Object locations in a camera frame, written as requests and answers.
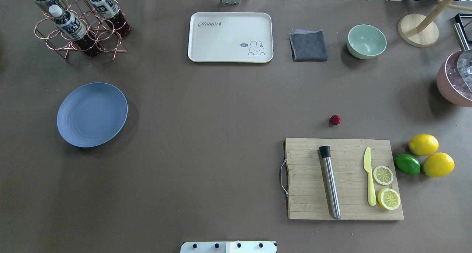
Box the cream rabbit tray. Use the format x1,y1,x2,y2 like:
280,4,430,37
187,12,274,63

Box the yellow plastic knife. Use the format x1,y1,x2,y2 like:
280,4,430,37
363,147,376,206

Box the red strawberry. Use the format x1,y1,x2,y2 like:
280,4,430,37
329,115,341,125

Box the tea bottle front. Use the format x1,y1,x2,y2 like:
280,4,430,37
48,5,100,57

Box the wooden cup stand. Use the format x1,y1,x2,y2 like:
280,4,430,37
398,0,472,48

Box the steel ice scoop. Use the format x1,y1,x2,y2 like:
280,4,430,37
454,23,472,89

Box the lemon half upper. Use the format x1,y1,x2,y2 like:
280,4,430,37
372,166,394,186

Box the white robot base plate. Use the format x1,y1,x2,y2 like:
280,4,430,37
180,241,278,253

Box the mint green bowl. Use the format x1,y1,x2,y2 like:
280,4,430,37
347,24,387,60

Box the blue round plate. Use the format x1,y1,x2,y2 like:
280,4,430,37
57,83,128,148

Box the steel muddler black tip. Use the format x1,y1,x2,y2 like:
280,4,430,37
319,145,342,220

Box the pink bowl with ice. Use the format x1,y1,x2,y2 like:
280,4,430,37
436,50,472,107

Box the green lime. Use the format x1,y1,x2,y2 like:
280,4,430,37
395,153,421,175

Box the lemon half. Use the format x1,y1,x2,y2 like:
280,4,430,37
376,188,401,210
372,166,394,186

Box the copper wire bottle rack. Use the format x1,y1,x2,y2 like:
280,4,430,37
34,0,127,60

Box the yellow lemon upper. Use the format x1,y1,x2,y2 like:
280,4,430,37
408,134,439,156

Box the yellow lemon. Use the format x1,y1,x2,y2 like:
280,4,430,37
408,134,439,156
423,152,455,177

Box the wooden cutting board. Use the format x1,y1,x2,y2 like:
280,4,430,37
284,138,403,221

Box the lemon half lower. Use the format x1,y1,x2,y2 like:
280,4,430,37
376,188,401,210

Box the yellow lemon lower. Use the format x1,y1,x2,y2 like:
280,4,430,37
423,152,455,177

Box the tea bottle back right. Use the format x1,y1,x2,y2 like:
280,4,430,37
90,0,131,37

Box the grey folded cloth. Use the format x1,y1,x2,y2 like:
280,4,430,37
289,29,328,62

